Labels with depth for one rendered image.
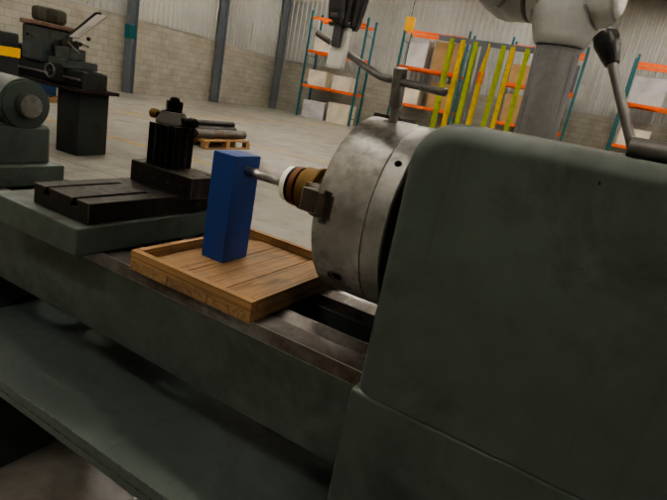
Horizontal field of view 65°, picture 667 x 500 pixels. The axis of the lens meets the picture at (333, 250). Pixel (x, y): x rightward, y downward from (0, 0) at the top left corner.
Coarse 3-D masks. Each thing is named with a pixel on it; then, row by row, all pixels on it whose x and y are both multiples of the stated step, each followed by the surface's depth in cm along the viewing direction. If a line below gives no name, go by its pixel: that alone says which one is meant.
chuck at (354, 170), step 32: (384, 128) 83; (352, 160) 79; (384, 160) 77; (320, 192) 80; (352, 192) 78; (320, 224) 81; (352, 224) 78; (320, 256) 83; (352, 256) 79; (352, 288) 85
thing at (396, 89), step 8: (400, 72) 81; (392, 80) 82; (400, 80) 82; (392, 88) 83; (400, 88) 82; (392, 96) 83; (400, 96) 83; (392, 104) 83; (400, 104) 84; (392, 112) 84; (392, 120) 85
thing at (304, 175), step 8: (296, 168) 98; (304, 168) 98; (312, 168) 97; (288, 176) 97; (296, 176) 97; (304, 176) 95; (312, 176) 95; (320, 176) 95; (288, 184) 97; (296, 184) 95; (304, 184) 95; (288, 192) 97; (296, 192) 96; (288, 200) 99; (296, 200) 96
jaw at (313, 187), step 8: (312, 184) 92; (320, 184) 94; (304, 192) 84; (312, 192) 83; (328, 192) 80; (304, 200) 84; (312, 200) 83; (320, 200) 81; (328, 200) 80; (304, 208) 84; (312, 208) 83; (320, 208) 81; (328, 208) 80; (320, 216) 81; (328, 216) 80
